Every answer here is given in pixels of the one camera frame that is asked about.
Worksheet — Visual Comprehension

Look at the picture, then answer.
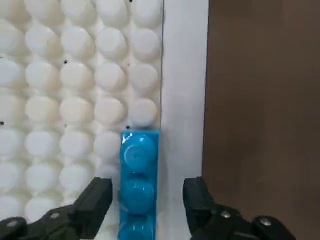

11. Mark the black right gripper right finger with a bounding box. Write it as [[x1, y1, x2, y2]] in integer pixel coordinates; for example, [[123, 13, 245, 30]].
[[183, 176, 297, 240]]

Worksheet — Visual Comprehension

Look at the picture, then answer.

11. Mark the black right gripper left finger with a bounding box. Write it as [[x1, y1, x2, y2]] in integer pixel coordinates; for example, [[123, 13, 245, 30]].
[[0, 176, 113, 240]]

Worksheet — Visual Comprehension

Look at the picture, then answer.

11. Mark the blue three-stud block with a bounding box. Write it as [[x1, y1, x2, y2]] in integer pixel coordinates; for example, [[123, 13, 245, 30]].
[[117, 127, 161, 240]]

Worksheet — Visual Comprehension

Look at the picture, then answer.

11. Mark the white studded baseplate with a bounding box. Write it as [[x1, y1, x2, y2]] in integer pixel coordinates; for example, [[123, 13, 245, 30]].
[[0, 0, 210, 240]]

